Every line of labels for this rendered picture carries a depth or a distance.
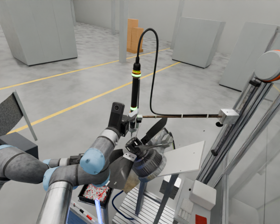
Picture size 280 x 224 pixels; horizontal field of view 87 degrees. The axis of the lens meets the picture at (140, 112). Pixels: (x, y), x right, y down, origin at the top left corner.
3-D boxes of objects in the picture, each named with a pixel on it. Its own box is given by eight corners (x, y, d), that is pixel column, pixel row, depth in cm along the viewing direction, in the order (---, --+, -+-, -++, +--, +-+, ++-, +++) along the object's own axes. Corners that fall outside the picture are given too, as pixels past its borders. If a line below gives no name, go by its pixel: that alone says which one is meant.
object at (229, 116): (229, 118, 102) (234, 108, 97) (236, 125, 96) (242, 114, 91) (215, 118, 100) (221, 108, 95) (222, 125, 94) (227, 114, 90)
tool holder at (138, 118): (140, 124, 95) (141, 112, 89) (141, 132, 89) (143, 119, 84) (126, 124, 93) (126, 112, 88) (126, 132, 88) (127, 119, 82)
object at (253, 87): (213, 151, 120) (254, 79, 85) (217, 156, 116) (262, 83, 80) (210, 151, 120) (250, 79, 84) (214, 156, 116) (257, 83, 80)
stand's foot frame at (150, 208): (174, 214, 185) (176, 211, 180) (161, 258, 150) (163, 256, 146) (132, 188, 205) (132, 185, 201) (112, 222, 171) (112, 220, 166)
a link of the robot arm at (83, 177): (82, 173, 61) (78, 156, 54) (109, 169, 63) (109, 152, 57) (80, 192, 55) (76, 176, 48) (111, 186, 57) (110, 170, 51)
